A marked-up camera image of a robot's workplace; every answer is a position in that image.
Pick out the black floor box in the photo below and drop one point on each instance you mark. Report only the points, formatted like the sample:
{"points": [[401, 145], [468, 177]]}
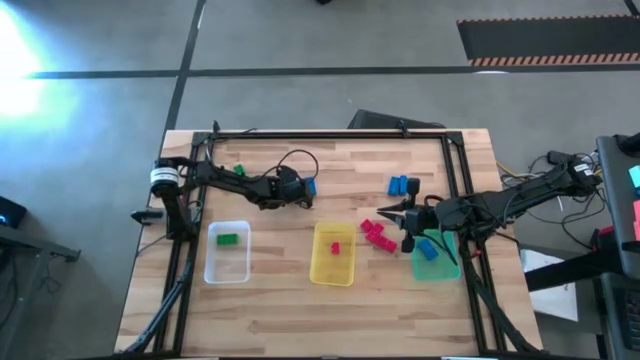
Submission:
{"points": [[390, 121]]}

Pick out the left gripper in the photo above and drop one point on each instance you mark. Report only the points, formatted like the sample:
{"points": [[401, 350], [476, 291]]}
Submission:
{"points": [[287, 190]]}

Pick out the yellow plastic bin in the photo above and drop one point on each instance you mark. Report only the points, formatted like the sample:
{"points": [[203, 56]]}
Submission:
{"points": [[332, 270]]}

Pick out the pink sticky note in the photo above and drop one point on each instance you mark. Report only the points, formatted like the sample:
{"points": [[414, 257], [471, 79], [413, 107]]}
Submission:
{"points": [[637, 215]]}

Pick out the grey desk leg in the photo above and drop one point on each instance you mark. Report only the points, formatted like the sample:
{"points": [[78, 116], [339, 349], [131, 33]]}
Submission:
{"points": [[35, 245]]}

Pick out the black side workstation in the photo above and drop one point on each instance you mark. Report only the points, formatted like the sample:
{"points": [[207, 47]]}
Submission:
{"points": [[617, 210]]}

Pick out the black hazard-striped floor mat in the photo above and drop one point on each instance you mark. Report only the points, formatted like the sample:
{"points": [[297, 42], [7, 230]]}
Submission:
{"points": [[550, 40]]}

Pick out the teal plastic bin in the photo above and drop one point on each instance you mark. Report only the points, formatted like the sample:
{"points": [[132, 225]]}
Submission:
{"points": [[442, 270]]}

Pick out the small red toy block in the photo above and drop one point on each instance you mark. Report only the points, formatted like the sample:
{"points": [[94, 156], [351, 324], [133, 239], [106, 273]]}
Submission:
{"points": [[335, 248]]}

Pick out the small frame clamp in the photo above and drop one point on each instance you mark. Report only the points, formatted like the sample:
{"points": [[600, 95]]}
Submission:
{"points": [[402, 131], [216, 127]]}

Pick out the clear white plastic bin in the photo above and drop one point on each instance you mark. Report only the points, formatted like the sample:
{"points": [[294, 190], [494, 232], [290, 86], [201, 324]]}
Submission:
{"points": [[227, 267]]}

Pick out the long red toy block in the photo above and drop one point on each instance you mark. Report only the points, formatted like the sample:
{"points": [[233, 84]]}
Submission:
{"points": [[384, 242]]}

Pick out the black aluminium table frame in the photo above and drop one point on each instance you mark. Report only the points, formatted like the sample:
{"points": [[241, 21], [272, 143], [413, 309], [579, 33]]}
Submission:
{"points": [[325, 135]]}

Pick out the green toy block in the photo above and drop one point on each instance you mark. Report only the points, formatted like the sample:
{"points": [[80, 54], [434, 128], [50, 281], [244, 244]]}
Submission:
{"points": [[240, 170], [227, 239]]}

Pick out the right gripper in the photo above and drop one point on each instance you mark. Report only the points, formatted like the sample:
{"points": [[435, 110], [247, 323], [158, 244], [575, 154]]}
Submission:
{"points": [[422, 217]]}

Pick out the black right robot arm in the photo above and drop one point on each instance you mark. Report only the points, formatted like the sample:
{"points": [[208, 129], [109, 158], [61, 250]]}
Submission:
{"points": [[525, 192]]}

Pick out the black device with blue light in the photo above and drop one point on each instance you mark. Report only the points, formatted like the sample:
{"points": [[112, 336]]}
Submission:
{"points": [[10, 212]]}

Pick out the black table edge device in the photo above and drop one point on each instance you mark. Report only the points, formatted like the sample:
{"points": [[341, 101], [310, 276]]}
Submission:
{"points": [[147, 216]]}

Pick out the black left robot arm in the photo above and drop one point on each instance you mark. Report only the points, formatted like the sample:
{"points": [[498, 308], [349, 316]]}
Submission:
{"points": [[230, 182]]}

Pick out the cyan sticky note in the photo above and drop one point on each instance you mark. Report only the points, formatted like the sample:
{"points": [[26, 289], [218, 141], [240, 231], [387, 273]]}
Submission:
{"points": [[635, 176]]}

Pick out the white paper sheet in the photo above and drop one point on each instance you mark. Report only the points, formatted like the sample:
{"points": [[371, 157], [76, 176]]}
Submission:
{"points": [[550, 300]]}

